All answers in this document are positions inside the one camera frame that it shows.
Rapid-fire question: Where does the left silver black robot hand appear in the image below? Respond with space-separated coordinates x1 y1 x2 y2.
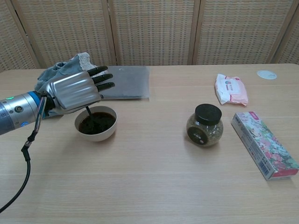
43 65 116 117

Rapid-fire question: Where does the black plastic spoon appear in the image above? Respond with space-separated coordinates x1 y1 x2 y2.
85 106 103 132

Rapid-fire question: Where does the white bowl of dark liquid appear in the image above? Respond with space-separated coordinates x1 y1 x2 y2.
74 105 117 142

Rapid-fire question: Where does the blue cloth with lace trim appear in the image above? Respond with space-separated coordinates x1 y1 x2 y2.
34 52 97 117

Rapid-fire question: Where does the grey folded cloth in bag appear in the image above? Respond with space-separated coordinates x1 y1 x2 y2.
100 65 150 101

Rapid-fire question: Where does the bamboo folding screen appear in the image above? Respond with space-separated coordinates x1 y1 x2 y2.
0 0 299 73

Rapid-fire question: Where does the glass jar with black lid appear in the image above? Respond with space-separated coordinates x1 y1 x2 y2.
186 104 224 148

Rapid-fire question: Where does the pink white wet wipes pack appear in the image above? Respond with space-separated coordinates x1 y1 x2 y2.
214 73 249 107

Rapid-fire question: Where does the white round table grommet cover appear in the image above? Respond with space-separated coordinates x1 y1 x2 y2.
256 70 278 80

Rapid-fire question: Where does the floral tissue box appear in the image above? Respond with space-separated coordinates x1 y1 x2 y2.
231 111 299 182

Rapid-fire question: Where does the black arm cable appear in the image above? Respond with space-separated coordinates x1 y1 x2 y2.
0 97 47 213

